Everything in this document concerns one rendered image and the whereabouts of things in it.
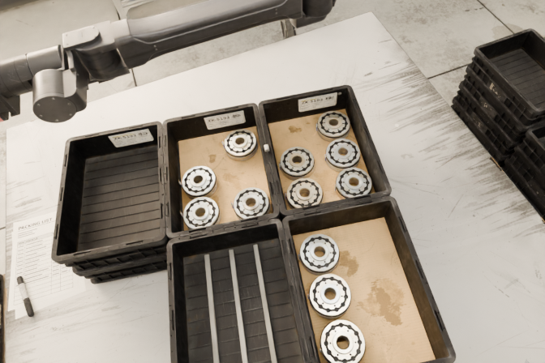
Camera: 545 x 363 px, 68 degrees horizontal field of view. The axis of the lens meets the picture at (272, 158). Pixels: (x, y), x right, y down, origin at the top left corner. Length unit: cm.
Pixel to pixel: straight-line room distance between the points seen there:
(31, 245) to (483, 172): 149
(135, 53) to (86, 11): 292
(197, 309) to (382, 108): 95
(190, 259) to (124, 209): 27
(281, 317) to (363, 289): 22
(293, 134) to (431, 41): 178
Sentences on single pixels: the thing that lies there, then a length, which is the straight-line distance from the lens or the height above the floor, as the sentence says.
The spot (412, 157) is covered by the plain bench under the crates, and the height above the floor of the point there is 70.
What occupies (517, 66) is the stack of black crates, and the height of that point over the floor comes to 49.
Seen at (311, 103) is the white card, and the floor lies 89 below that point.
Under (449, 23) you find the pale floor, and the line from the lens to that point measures 310.
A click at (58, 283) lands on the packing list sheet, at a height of 70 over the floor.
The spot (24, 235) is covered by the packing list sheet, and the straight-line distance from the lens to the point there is 158.
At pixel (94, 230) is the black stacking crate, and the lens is 130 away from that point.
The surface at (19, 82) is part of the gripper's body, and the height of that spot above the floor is 146.
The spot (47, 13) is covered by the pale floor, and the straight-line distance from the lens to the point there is 378.
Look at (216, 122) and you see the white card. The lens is 130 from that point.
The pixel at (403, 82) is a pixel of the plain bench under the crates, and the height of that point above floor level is 70.
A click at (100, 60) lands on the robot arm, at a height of 146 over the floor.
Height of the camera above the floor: 189
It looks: 57 degrees down
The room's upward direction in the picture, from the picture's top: 9 degrees counter-clockwise
